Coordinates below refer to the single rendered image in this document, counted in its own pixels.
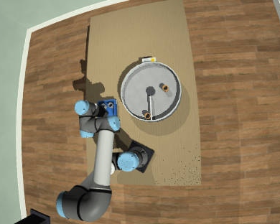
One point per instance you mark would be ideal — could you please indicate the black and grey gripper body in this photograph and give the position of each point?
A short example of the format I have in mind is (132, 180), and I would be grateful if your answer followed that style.
(100, 111)

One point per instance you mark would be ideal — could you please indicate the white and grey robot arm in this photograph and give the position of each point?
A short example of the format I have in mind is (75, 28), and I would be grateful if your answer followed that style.
(73, 204)

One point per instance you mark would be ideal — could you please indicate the blue crate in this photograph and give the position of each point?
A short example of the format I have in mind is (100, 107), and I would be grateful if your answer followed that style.
(112, 111)

